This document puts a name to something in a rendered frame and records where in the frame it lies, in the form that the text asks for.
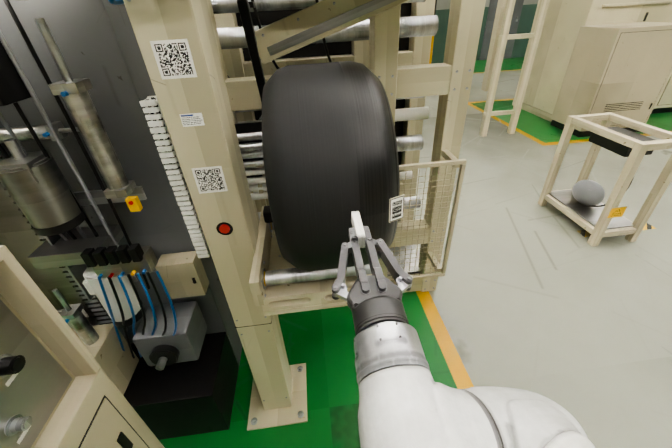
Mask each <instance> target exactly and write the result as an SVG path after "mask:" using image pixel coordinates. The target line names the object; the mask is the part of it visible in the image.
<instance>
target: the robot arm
mask: <svg viewBox="0 0 672 448"><path fill-rule="evenodd" d="M351 223H352V227H353V228H349V230H348V231H349V240H350V242H348V243H346V242H344V243H342V245H341V252H340V259H339V266H338V273H337V278H336V280H335V282H334V283H333V285H332V298H333V299H334V300H338V299H339V298H340V299H342V300H345V301H347V305H348V307H349V308H350V309H351V311H352V316H353V322H354V328H355V334H356V337H355V338H354V351H355V367H356V374H357V375H356V378H357V383H358V387H359V409H358V428H359V438H360V447H361V448H595V446H594V445H593V443H592V442H591V441H590V440H589V439H588V437H587V435H586V433H585V431H584V430H583V428H582V427H581V425H580V424H579V422H578V421H577V420H576V419H575V418H574V417H573V416H572V415H571V414H570V413H569V412H568V411H567V410H566V409H564V408H563V407H562V406H560V405H559V404H557V403H556V402H554V401H552V400H551V399H549V398H547V397H545V396H542V395H540V394H538V393H535V392H531V391H528V390H523V389H516V388H508V387H494V386H480V387H471V388H467V389H455V388H451V387H448V386H446V385H444V384H442V383H438V382H434V380H433V377H432V375H431V372H430V370H429V369H430V368H429V364H428V362H427V360H426V358H425V355H424V352H423V349H422V345H421V342H420V339H419V336H418V333H417V331H416V329H415V328H414V327H413V326H411V325H409V322H408V319H407V316H406V313H405V310H404V306H403V303H402V296H403V293H404V292H405V291H410V290H411V286H412V281H413V278H412V276H410V275H409V274H408V273H406V272H405V271H404V270H403V269H402V267H401V266H400V264H399V263H398V261H397V260H396V258H395V257H394V255H393V254H392V252H391V251H390V249H389V248H388V246H387V245H386V243H385V242H384V240H383V239H381V238H379V239H377V240H375V239H373V238H372V237H371V233H370V230H369V227H368V226H363V224H362V221H361V217H360V213H359V211H352V212H351ZM365 246H366V250H365V251H366V252H367V257H368V261H369V265H370V269H371V273H372V275H367V274H366V270H365V268H364V264H363V260H362V255H361V251H360V248H365ZM376 251H377V253H378V254H379V256H380V258H381V259H382V261H383V262H384V264H385V266H386V267H387V269H388V271H389V272H390V274H391V276H392V277H393V279H394V280H395V282H396V285H395V284H394V283H393V282H392V281H390V280H389V279H388V278H387V277H385V276H384V275H383V272H382V268H381V267H380V263H379V260H378V256H377V253H376ZM351 252H352V256H353V261H354V266H355V271H356V276H357V280H356V281H355V283H354V284H353V286H352V288H351V289H350V291H349V292H347V286H346V285H345V281H346V272H347V263H348V255H349V253H351Z"/></svg>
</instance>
